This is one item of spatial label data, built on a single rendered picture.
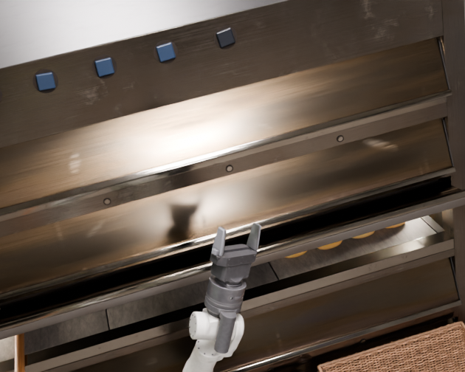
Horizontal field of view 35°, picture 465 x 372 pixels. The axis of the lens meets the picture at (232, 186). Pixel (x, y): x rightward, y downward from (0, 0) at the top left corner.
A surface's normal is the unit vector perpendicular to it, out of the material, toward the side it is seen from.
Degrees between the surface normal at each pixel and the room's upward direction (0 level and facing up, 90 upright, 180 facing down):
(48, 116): 90
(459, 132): 90
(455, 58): 90
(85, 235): 70
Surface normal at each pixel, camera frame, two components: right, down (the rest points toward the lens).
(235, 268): 0.63, 0.36
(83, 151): 0.17, 0.07
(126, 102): 0.24, 0.39
